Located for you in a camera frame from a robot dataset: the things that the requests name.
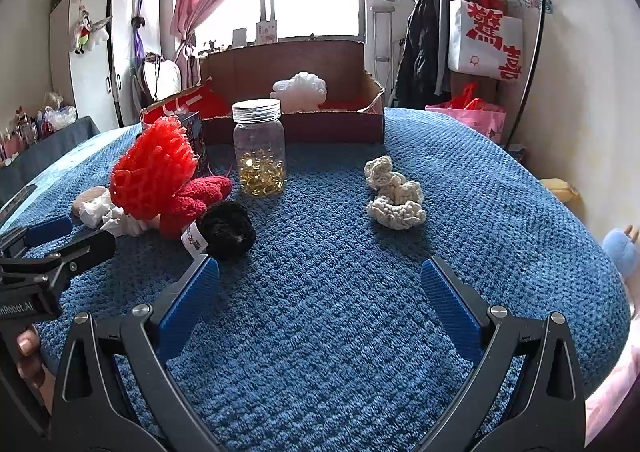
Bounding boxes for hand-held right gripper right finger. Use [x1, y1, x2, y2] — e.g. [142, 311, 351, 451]
[419, 254, 587, 452]

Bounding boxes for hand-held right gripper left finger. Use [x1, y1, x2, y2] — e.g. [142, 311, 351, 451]
[50, 254, 223, 452]

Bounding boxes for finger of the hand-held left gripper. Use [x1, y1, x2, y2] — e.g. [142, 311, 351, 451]
[0, 214, 75, 259]
[0, 229, 117, 292]

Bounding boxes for pale cloth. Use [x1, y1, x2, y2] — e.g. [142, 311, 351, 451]
[72, 186, 108, 217]

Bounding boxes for red fluffy sock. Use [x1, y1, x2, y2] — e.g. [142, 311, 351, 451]
[159, 176, 233, 253]

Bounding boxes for cream crocheted cloth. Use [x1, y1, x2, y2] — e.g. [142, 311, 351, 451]
[364, 155, 427, 231]

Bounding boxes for cardboard box red lining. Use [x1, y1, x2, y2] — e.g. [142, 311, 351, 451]
[140, 39, 386, 145]

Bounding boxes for person's left hand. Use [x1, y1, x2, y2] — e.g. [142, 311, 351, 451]
[15, 324, 57, 414]

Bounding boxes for black fluffy pom pom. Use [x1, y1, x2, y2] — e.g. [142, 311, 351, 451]
[197, 202, 257, 260]

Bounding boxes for dresser with dark cloth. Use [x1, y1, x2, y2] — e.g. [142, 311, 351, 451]
[0, 116, 101, 198]

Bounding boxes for red foam net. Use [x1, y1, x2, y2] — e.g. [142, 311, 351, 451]
[110, 117, 198, 222]

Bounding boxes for group of small bottles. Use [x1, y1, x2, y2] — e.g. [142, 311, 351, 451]
[0, 104, 51, 163]

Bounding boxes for white plastic bag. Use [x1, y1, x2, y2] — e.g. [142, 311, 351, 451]
[44, 104, 78, 130]

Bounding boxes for white wardrobe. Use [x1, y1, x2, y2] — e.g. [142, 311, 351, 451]
[49, 0, 163, 129]

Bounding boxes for dark printed box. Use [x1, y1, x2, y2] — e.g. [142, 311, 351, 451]
[177, 111, 210, 178]

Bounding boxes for yellow plush toy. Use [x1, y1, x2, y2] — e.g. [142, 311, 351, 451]
[540, 177, 581, 203]

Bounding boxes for clear jar gold capsules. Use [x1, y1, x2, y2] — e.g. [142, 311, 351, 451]
[232, 99, 287, 197]

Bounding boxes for blue plush toy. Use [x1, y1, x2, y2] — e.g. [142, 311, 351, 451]
[601, 227, 640, 278]

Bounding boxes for pink shopping bag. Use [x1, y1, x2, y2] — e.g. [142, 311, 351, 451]
[425, 102, 507, 145]

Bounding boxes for pink bed sheet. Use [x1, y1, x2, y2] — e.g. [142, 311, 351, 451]
[585, 362, 636, 443]

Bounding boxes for hanging plush doll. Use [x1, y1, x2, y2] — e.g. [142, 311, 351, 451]
[74, 7, 113, 54]

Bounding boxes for red plastic bag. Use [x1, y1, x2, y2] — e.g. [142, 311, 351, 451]
[442, 82, 493, 110]

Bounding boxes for purple ribbon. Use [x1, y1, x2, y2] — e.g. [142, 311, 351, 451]
[131, 0, 148, 68]

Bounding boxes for white bath puff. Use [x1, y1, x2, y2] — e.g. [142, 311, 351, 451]
[270, 72, 329, 111]

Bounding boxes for black jacket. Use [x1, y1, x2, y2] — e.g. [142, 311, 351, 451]
[389, 0, 451, 110]

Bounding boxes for white bag red print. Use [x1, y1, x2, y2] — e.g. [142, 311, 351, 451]
[447, 0, 523, 82]

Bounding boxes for grey crutch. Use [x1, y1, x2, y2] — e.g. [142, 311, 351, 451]
[370, 2, 396, 83]

